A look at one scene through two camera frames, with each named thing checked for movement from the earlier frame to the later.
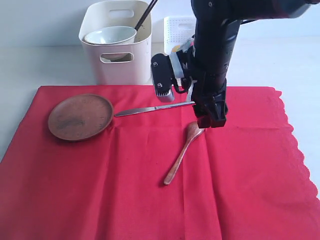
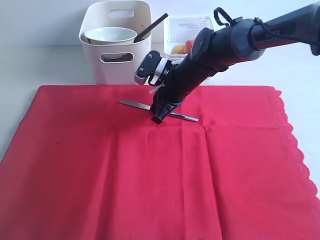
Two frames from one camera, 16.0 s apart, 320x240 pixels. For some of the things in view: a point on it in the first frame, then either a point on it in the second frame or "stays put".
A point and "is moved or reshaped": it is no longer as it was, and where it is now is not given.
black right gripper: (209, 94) -> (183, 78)
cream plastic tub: (116, 64) stays put
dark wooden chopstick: (144, 13) -> (138, 37)
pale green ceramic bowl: (111, 35) stays put
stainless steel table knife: (191, 102) is moved or reshaped
